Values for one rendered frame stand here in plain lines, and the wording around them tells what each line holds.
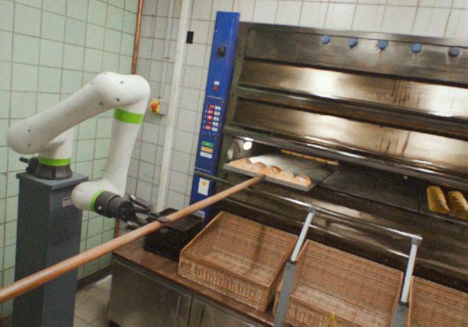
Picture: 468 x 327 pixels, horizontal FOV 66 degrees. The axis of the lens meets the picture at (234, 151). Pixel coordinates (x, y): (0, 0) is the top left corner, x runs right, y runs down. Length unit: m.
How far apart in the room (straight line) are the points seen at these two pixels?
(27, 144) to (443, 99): 1.92
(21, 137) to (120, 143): 0.34
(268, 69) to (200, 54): 0.51
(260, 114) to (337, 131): 0.49
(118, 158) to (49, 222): 0.40
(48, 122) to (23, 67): 0.93
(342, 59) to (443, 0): 0.55
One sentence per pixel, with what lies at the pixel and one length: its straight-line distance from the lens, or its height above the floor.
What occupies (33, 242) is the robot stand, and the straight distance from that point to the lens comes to 1.79.
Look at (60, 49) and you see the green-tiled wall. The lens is 2.46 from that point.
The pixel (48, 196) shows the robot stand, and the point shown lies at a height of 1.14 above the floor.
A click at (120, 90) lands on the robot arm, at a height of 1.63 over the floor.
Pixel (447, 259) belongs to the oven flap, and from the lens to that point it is 2.27.
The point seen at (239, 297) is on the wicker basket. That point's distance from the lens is 2.07.
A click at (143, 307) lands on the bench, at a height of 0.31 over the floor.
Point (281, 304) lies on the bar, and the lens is 1.85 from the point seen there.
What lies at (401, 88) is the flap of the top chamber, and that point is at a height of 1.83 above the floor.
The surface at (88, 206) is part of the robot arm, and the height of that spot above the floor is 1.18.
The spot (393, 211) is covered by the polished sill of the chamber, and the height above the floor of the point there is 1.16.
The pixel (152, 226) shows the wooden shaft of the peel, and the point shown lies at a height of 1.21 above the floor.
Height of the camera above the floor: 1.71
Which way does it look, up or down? 11 degrees down
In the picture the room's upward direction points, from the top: 9 degrees clockwise
